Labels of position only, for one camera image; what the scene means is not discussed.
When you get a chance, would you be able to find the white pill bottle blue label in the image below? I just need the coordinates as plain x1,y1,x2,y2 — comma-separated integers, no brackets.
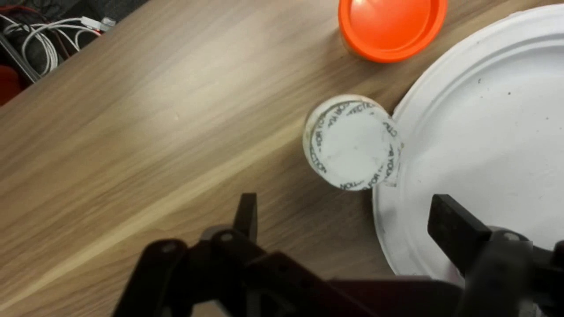
302,94,406,194

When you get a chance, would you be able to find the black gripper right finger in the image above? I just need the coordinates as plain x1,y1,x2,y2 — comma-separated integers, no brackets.
427,193,564,317

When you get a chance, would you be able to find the orange lid dough tub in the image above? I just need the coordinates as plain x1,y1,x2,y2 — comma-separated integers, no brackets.
337,0,450,66

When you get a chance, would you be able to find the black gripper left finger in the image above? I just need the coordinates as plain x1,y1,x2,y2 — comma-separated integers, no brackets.
111,193,332,317

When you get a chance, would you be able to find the white coiled cord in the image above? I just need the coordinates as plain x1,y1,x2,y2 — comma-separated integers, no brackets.
0,15,117,80

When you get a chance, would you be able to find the white paper plate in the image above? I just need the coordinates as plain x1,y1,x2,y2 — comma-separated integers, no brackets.
370,4,564,290

